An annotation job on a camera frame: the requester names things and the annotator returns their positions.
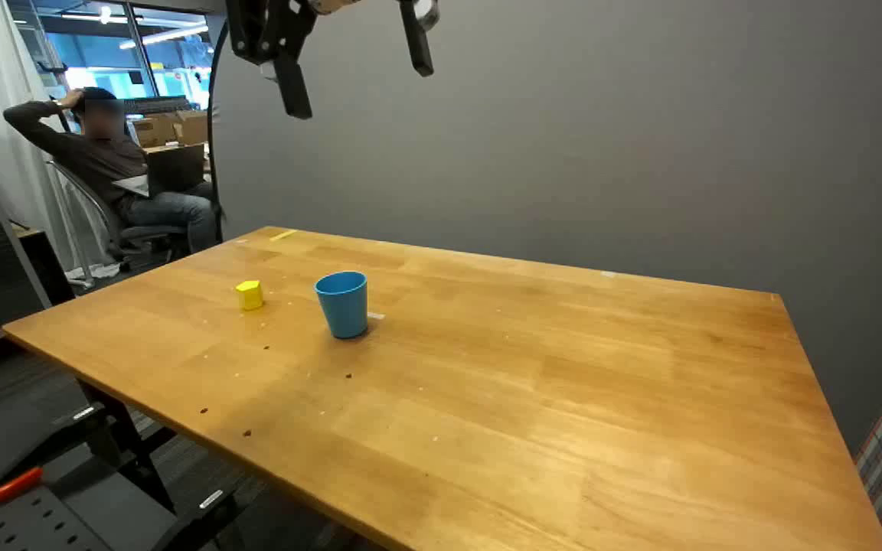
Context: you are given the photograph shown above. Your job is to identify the dark laptop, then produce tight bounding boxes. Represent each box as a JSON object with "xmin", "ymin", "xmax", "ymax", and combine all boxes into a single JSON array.
[{"xmin": 113, "ymin": 144, "xmax": 211, "ymax": 203}]

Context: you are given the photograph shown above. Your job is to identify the orange handled black clamp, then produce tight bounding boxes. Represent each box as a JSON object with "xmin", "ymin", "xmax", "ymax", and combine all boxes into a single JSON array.
[{"xmin": 0, "ymin": 463, "xmax": 48, "ymax": 506}]

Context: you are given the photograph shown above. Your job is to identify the seated person in dark sweater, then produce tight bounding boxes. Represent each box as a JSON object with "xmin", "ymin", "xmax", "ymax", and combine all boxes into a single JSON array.
[{"xmin": 3, "ymin": 85, "xmax": 223, "ymax": 257}]

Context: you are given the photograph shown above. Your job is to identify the black office chair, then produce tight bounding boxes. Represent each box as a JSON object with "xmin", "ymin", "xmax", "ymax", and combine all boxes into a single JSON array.
[{"xmin": 48, "ymin": 162, "xmax": 190, "ymax": 275}]

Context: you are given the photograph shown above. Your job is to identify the blue plastic cup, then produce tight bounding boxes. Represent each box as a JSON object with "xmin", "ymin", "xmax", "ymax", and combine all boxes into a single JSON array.
[{"xmin": 312, "ymin": 269, "xmax": 374, "ymax": 342}]

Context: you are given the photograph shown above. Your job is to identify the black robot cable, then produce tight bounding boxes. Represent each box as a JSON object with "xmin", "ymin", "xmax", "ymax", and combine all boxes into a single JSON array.
[{"xmin": 206, "ymin": 21, "xmax": 231, "ymax": 244}]

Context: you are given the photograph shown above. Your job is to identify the black table leg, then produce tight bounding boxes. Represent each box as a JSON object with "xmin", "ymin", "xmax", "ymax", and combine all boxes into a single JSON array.
[{"xmin": 69, "ymin": 374, "xmax": 180, "ymax": 517}]

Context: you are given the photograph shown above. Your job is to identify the cardboard box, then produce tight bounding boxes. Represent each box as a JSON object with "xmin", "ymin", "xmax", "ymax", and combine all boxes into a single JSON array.
[{"xmin": 131, "ymin": 109, "xmax": 211, "ymax": 152}]

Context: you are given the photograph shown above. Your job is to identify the black perforated breadboard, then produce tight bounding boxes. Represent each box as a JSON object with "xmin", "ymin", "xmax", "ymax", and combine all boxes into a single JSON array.
[{"xmin": 0, "ymin": 476, "xmax": 250, "ymax": 551}]

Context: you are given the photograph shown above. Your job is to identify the small red block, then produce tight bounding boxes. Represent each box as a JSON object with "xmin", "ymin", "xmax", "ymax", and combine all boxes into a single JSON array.
[{"xmin": 231, "ymin": 279, "xmax": 269, "ymax": 316}]

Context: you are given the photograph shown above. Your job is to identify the white curtain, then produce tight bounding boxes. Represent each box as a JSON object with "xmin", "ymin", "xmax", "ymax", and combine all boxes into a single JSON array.
[{"xmin": 0, "ymin": 0, "xmax": 122, "ymax": 291}]

